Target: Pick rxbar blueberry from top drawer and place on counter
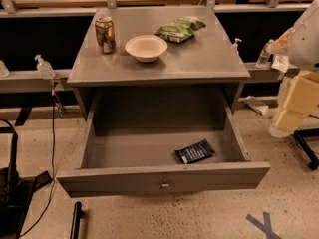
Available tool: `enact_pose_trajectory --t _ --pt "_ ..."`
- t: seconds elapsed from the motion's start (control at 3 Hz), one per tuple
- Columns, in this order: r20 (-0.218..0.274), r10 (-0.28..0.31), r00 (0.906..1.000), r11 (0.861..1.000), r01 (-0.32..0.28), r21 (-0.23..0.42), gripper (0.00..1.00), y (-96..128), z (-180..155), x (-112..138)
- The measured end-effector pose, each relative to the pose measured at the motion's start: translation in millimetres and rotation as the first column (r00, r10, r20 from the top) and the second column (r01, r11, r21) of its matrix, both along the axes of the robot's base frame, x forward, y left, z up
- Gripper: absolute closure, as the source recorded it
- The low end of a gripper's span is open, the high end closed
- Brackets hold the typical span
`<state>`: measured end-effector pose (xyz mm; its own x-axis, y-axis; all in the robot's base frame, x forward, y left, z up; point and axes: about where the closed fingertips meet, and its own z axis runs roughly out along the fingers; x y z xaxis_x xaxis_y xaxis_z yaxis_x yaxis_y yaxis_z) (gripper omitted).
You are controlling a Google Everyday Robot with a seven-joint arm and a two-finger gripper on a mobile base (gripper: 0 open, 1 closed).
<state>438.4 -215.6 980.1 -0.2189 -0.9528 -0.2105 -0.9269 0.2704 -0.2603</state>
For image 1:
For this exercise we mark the blue tape cross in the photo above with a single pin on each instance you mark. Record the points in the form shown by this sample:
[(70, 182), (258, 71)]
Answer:
[(265, 225)]

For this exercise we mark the small white pump bottle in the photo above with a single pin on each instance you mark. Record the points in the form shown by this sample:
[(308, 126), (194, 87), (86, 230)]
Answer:
[(235, 45)]

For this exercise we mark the brown soda can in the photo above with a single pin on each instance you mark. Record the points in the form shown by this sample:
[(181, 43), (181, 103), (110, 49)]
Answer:
[(105, 34)]

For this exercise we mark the black floor stand base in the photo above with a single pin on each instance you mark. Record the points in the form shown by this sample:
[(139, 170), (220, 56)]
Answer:
[(15, 192)]

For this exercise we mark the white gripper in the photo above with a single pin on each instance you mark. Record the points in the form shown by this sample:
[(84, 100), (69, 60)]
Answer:
[(306, 45)]

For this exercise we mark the grey cabinet with counter top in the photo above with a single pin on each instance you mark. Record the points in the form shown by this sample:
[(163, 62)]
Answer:
[(207, 57)]

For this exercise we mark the green chip bag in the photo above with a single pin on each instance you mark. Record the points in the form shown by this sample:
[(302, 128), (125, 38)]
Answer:
[(179, 30)]

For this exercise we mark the clear water bottle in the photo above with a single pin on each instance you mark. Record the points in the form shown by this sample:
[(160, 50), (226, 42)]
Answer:
[(264, 55)]

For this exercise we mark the white bowl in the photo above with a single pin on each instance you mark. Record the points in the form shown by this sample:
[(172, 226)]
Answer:
[(146, 48)]

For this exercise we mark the white wrapped floor packet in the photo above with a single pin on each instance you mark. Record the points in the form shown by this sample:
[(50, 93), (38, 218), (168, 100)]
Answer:
[(256, 104)]

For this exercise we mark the clear pump sanitizer bottle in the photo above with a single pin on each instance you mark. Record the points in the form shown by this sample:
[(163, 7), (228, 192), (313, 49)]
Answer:
[(44, 68)]

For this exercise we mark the black stand leg right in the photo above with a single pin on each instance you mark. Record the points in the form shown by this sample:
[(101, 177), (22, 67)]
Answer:
[(300, 137)]

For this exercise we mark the black bar under drawer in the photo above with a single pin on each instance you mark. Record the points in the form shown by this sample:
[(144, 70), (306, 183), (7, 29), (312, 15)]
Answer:
[(77, 215)]

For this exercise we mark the white plastic packet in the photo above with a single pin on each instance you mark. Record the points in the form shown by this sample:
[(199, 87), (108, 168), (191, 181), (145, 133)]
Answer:
[(280, 63)]

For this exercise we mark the metal drawer knob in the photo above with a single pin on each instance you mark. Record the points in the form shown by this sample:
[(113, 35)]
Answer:
[(165, 185)]

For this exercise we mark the grey open top drawer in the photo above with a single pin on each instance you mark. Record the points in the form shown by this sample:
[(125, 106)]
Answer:
[(129, 148)]

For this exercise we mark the dark blue rxbar wrapper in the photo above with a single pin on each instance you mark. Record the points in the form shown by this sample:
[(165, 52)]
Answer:
[(195, 153)]

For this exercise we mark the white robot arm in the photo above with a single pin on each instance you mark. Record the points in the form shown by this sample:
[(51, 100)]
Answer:
[(304, 48)]

